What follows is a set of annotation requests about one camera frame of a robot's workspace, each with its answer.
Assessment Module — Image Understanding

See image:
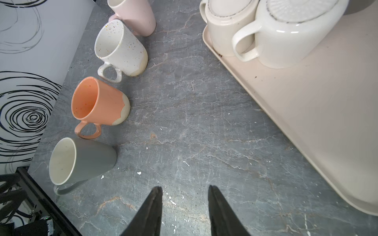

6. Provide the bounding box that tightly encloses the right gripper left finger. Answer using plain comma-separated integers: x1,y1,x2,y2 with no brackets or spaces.
120,186,163,236

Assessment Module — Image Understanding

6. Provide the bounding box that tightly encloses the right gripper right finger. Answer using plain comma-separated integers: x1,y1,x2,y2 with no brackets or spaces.
208,185,250,236

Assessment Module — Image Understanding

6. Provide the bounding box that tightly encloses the tall grey mug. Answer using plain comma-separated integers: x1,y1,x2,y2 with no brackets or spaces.
49,137,117,196

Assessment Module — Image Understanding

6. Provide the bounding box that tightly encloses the orange and cream mug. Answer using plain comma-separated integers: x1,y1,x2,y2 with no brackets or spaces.
71,77,131,139

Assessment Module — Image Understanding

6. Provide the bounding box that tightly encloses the speckled cream mug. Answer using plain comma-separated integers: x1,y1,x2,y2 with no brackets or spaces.
94,20,148,83

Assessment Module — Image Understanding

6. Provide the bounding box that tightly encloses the white ribbed mug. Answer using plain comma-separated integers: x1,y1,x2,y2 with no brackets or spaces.
231,1,348,69

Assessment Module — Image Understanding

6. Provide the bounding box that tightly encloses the white mug with handle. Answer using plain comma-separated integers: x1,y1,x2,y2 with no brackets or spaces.
199,0,259,57

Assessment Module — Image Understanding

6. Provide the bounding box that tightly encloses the pink mug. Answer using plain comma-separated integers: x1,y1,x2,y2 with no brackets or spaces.
107,0,156,36

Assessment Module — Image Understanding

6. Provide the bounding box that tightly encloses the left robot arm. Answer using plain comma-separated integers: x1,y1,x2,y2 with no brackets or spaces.
1,174,55,236

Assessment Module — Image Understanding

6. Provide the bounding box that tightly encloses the beige plastic tray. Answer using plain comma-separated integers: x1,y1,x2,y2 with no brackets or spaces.
218,3,378,215

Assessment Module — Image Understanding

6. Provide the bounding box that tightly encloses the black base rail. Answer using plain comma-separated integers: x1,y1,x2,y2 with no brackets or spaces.
16,167,81,236

